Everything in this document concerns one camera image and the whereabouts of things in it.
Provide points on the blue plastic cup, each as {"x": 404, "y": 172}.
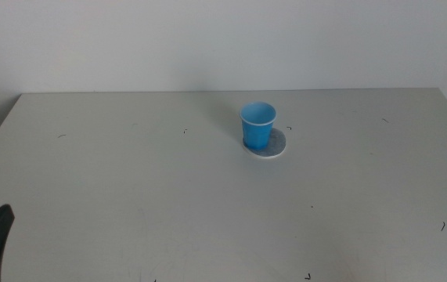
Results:
{"x": 257, "y": 133}

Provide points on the round grey cup mat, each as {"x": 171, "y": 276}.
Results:
{"x": 276, "y": 147}

